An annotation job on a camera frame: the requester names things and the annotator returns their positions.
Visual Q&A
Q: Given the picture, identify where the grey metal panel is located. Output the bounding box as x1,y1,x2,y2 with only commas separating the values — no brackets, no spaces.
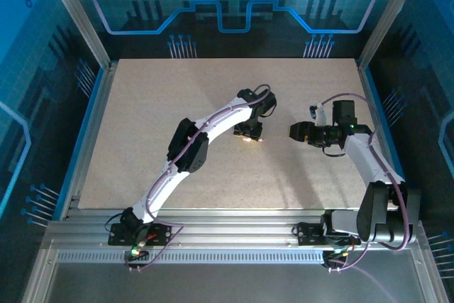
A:
21,262,448,303

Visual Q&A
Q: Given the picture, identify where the aluminium mounting rail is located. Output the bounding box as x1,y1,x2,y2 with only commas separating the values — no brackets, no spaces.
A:
48,208,365,248

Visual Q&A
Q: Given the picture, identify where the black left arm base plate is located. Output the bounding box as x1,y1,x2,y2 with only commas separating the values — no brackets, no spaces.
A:
108,222,174,247

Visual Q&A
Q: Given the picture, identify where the aluminium frame side rail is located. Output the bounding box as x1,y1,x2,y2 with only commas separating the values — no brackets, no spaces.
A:
19,61,118,303
355,60,448,303

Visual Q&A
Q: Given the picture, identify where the slotted metal cable strip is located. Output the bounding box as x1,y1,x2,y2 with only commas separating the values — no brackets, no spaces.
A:
52,248,327,265

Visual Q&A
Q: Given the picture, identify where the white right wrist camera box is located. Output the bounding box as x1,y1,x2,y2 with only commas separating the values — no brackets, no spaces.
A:
309,101,329,127

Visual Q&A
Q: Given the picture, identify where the small circuit board with LEDs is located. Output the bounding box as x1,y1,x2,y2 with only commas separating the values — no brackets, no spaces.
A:
128,244,149,260
329,246,355,260

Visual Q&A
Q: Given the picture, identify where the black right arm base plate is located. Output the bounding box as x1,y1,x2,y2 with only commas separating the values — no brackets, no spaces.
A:
295,223,334,247

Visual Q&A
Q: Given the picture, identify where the aluminium frame post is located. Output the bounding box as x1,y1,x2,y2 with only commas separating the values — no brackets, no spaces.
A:
357,0,416,70
39,0,115,70

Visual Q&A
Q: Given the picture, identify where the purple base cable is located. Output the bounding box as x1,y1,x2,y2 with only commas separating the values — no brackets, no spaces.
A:
123,224,185,272
326,238,402,303

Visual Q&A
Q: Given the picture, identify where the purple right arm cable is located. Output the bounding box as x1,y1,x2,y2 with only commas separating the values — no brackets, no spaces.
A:
315,93,412,251

